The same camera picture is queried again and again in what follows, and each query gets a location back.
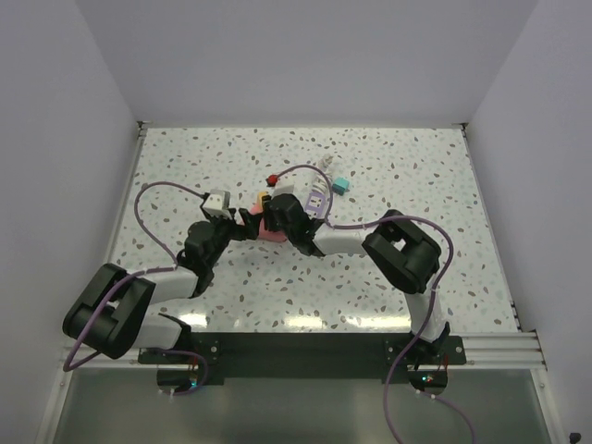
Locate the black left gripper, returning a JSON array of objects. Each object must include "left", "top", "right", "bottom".
[{"left": 205, "top": 207, "right": 261, "bottom": 268}]

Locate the pink triangular power strip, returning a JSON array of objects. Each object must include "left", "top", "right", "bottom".
[{"left": 250, "top": 203, "right": 287, "bottom": 243}]

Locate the yellow plug adapter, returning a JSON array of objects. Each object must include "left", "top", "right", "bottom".
[{"left": 257, "top": 191, "right": 268, "bottom": 206}]

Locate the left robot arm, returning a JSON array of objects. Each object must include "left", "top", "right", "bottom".
[{"left": 62, "top": 208, "right": 263, "bottom": 371}]

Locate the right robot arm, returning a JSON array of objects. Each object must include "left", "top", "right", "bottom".
[{"left": 262, "top": 193, "right": 454, "bottom": 364}]

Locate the teal plug adapter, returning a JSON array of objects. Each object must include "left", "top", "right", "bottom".
[{"left": 331, "top": 177, "right": 350, "bottom": 195}]

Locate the purple power strip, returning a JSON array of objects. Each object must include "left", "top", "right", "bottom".
[{"left": 304, "top": 191, "right": 328, "bottom": 219}]

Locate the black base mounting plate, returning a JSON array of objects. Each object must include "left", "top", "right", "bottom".
[{"left": 137, "top": 331, "right": 468, "bottom": 388}]

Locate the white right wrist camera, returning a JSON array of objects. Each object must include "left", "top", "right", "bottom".
[{"left": 272, "top": 178, "right": 295, "bottom": 197}]

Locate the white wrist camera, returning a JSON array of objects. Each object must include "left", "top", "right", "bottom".
[
  {"left": 272, "top": 178, "right": 295, "bottom": 197},
  {"left": 201, "top": 190, "right": 231, "bottom": 218}
]

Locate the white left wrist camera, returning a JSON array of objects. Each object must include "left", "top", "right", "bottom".
[{"left": 201, "top": 190, "right": 231, "bottom": 218}]

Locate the white coiled power cord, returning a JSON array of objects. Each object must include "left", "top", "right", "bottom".
[{"left": 312, "top": 154, "right": 337, "bottom": 195}]

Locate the aluminium front rail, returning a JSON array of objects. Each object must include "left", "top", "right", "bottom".
[{"left": 57, "top": 328, "right": 549, "bottom": 371}]

